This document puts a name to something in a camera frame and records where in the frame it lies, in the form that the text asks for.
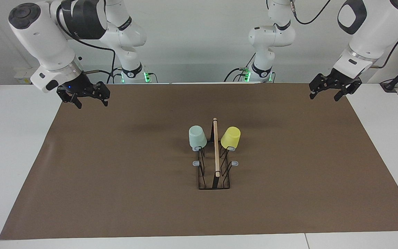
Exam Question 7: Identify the pale green plastic cup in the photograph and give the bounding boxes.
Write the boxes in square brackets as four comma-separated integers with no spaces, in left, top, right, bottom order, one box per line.
[189,126,208,151]

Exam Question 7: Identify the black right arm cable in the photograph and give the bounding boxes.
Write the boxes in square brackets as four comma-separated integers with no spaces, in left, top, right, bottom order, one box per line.
[56,3,117,84]

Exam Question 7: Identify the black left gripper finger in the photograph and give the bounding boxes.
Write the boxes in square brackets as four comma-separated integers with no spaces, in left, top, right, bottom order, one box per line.
[309,73,330,100]
[333,81,363,102]

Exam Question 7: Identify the black wire cup rack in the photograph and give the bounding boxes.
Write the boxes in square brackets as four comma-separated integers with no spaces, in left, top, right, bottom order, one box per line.
[192,118,239,190]

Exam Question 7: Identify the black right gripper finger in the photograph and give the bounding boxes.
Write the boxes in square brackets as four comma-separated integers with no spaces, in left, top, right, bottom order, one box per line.
[56,90,83,110]
[93,82,111,107]

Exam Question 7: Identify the yellow plastic cup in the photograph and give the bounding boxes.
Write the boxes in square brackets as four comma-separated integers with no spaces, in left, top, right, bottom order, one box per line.
[220,127,241,151]

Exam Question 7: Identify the black base cables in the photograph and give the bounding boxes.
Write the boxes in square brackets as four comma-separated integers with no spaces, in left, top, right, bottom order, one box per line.
[106,67,123,84]
[224,51,256,83]

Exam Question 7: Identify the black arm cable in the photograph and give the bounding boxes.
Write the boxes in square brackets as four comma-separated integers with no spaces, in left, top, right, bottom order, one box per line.
[56,3,117,84]
[290,0,398,68]

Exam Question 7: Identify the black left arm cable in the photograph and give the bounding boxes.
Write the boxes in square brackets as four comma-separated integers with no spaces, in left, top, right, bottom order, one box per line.
[290,0,398,68]

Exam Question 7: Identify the brown table mat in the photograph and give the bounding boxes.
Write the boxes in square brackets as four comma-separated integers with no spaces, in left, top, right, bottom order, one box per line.
[0,82,398,241]

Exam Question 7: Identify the white power strip box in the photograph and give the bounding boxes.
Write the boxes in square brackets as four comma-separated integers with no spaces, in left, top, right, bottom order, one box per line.
[14,67,44,84]

